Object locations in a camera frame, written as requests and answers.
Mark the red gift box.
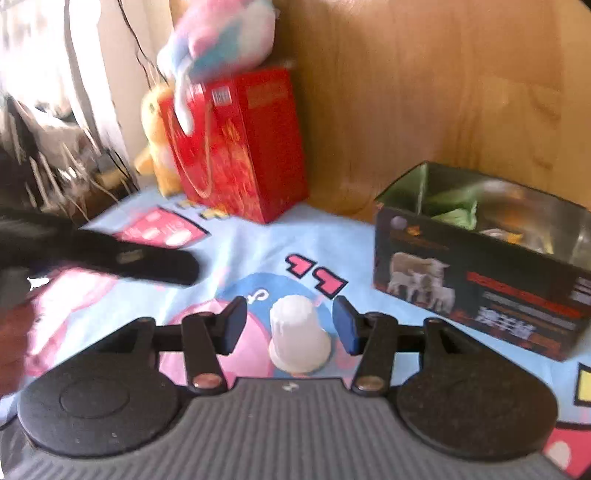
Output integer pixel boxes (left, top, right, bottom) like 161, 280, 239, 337
159, 67, 310, 225

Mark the dark printed cardboard box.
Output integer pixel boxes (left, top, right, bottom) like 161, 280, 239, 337
373, 161, 591, 362

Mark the black cable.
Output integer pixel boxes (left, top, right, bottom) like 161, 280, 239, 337
115, 0, 167, 88

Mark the cluttered drying rack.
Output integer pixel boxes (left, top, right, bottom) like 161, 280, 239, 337
0, 88, 139, 222

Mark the pastel plush toy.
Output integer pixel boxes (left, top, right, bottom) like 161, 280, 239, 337
157, 0, 277, 134

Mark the white plastic jelly cup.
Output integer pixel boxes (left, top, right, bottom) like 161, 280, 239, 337
268, 296, 331, 374

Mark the yellow plush toy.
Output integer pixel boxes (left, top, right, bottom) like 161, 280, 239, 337
134, 83, 185, 197

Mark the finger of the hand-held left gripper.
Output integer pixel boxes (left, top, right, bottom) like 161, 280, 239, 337
115, 240, 201, 286

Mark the wooden headboard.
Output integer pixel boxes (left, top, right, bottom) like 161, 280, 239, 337
270, 0, 591, 228

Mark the printed blanket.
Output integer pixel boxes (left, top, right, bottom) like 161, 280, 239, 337
0, 187, 591, 480

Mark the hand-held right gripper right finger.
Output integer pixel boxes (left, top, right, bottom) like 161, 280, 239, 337
332, 295, 469, 394

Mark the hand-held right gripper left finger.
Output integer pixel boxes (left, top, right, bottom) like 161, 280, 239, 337
99, 296, 249, 394

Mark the light green wrapper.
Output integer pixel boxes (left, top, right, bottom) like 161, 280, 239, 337
427, 196, 481, 230

